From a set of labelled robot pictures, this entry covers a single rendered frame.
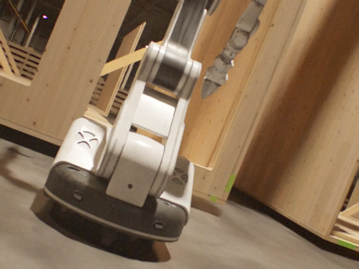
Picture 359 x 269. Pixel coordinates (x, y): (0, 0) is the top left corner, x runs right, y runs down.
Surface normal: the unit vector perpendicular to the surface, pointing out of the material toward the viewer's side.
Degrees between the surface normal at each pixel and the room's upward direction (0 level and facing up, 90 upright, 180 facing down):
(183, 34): 78
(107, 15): 90
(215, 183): 90
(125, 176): 90
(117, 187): 90
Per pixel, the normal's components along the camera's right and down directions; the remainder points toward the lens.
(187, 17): 0.24, -0.11
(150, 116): 0.38, -0.53
